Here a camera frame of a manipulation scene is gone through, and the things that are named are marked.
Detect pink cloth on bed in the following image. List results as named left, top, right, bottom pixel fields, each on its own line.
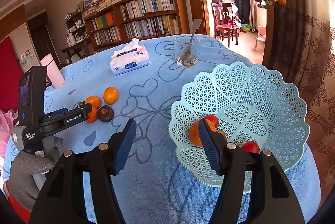
left=0, top=109, right=18, bottom=158

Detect clear glass cup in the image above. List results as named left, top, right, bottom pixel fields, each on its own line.
left=173, top=35, right=200, bottom=67

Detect red headboard panel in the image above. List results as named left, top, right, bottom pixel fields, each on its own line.
left=0, top=37, right=23, bottom=112

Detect wooden door with knob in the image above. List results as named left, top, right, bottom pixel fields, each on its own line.
left=255, top=0, right=287, bottom=70

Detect patterned beige curtain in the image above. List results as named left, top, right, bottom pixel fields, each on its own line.
left=271, top=0, right=334, bottom=201

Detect grey gloved left hand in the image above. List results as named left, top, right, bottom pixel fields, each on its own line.
left=4, top=137, right=63, bottom=211

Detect dark passion fruit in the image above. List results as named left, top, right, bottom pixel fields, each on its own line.
left=76, top=101, right=85, bottom=108
left=97, top=105, right=114, bottom=122

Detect metal spoon in glass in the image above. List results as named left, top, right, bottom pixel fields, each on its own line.
left=183, top=19, right=202, bottom=61

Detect brown longan fruit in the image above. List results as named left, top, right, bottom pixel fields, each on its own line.
left=216, top=130, right=226, bottom=137

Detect blue patterned table cloth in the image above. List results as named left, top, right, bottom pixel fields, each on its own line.
left=44, top=35, right=321, bottom=223

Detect red wooden chair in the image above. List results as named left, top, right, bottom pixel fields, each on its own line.
left=211, top=2, right=240, bottom=48

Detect wooden bookshelf with books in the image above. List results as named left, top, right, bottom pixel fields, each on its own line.
left=62, top=0, right=190, bottom=54

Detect white tissue pack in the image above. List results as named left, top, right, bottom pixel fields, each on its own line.
left=110, top=38, right=151, bottom=76

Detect pink thermos bottle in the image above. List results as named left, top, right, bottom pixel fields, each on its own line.
left=40, top=54, right=65, bottom=89

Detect light blue lattice fruit basket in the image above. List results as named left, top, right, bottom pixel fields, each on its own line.
left=169, top=62, right=309, bottom=187

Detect red tomato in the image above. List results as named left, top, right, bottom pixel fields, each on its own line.
left=204, top=114, right=219, bottom=128
left=241, top=141, right=260, bottom=154

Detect large orange front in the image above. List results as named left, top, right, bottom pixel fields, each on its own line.
left=188, top=119, right=216, bottom=147

